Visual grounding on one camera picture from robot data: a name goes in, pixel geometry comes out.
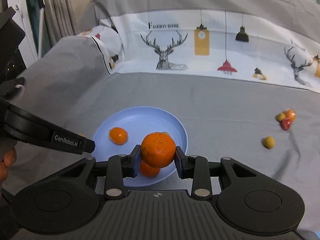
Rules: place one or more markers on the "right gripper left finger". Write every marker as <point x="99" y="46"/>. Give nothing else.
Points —
<point x="119" y="167"/>

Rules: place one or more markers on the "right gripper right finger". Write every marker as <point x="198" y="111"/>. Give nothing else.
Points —
<point x="194" y="167"/>

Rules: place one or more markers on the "orange tangerine front cluster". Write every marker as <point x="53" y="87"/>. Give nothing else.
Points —
<point x="148" y="171"/>

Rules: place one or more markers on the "orange tangerine cluster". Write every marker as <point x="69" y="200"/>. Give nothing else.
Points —
<point x="148" y="171"/>
<point x="158" y="150"/>

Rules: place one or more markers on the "red fruit cluster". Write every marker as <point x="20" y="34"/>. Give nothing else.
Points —
<point x="286" y="124"/>

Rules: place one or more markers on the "person left hand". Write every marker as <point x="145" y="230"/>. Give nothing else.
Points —
<point x="9" y="160"/>

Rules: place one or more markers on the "black phone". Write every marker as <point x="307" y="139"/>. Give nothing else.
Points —
<point x="10" y="88"/>

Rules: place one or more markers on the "blue round plate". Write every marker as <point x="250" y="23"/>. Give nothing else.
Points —
<point x="138" y="122"/>

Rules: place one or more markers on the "yellow-green longan cluster left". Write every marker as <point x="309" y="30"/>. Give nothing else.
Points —
<point x="280" y="117"/>

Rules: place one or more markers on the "orange wrapped fruit cluster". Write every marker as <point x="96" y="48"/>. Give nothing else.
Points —
<point x="290" y="113"/>

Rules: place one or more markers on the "grey curtain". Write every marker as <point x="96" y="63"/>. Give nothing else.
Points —
<point x="60" y="20"/>

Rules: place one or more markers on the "grey printed sofa cover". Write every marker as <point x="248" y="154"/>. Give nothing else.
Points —
<point x="224" y="68"/>

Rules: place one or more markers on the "black white striped pole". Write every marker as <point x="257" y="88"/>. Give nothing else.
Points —
<point x="41" y="28"/>

